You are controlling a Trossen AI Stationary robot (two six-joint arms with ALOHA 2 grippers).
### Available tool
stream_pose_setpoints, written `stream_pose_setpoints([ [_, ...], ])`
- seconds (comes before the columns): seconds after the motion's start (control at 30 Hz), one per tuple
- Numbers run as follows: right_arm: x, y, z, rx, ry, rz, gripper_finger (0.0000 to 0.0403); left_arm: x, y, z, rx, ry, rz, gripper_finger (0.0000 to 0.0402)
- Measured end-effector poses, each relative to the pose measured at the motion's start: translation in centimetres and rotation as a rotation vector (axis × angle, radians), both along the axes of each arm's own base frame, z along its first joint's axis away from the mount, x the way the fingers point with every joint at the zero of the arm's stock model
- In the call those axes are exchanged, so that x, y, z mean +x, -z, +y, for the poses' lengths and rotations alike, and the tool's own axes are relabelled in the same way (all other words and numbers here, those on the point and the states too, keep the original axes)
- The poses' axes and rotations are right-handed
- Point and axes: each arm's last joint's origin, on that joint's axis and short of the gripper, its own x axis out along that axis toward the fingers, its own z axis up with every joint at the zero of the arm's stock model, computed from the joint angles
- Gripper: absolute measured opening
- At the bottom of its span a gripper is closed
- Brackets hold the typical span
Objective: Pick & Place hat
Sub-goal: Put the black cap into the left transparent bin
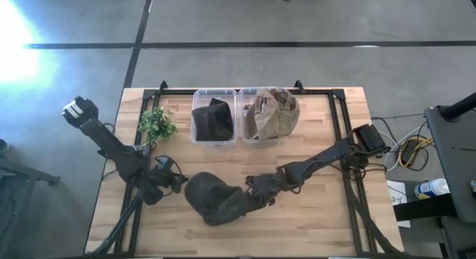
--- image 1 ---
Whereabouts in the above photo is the black bucket hat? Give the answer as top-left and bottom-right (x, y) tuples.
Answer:
(191, 97), (235, 142)

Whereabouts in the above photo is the blue white spray can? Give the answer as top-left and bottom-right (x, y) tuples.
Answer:
(414, 178), (451, 200)

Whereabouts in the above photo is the yellow cable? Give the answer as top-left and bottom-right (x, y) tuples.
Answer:
(397, 135), (435, 169)

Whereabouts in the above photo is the small green artificial plant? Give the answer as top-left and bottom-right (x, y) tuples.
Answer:
(138, 106), (179, 145)

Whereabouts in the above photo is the black metal table frame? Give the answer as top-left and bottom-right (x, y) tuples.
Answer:
(91, 80), (405, 258)

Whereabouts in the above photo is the black pole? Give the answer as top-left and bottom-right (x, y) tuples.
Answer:
(441, 92), (476, 121)

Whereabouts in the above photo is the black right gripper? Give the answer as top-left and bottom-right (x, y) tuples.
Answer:
(244, 168), (292, 209)

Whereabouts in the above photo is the beige bucket hat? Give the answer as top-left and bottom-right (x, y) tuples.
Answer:
(268, 87), (301, 138)
(244, 89), (281, 141)

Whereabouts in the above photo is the white paper sheet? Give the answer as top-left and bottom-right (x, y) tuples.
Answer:
(386, 179), (412, 229)

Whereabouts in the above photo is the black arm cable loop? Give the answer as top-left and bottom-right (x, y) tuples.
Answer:
(153, 154), (184, 197)

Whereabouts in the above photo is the white cable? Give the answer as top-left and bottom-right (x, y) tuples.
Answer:
(382, 124), (425, 172)

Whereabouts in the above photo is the black stand leg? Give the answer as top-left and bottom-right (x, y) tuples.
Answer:
(0, 157), (61, 188)

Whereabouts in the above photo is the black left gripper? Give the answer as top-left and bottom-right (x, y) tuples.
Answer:
(142, 156), (190, 207)

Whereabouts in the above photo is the dark brown bucket hat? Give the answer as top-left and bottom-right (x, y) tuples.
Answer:
(184, 171), (269, 227)

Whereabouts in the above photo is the clear plastic bin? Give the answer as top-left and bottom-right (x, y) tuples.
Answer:
(190, 88), (239, 146)
(237, 86), (301, 145)

